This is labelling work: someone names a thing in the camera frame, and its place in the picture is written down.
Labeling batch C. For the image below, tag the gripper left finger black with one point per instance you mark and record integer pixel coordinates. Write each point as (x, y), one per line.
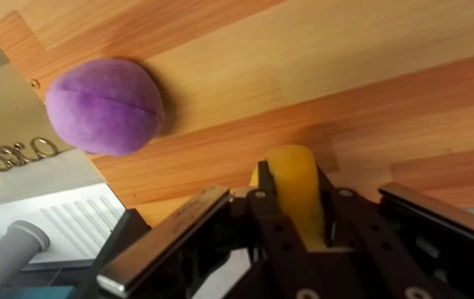
(269, 233)

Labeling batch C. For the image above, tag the wooden counter beside sink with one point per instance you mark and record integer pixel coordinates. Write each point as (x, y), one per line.
(312, 77)

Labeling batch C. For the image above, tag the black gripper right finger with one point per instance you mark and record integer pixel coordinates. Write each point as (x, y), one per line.
(412, 249)

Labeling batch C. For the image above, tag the purple plush ball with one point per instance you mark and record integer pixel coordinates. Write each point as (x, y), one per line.
(103, 108)

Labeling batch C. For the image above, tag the grey toy faucet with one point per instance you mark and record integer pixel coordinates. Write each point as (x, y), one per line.
(8, 254)

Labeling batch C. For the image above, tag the white toy sink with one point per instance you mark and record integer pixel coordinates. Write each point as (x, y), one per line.
(70, 221)

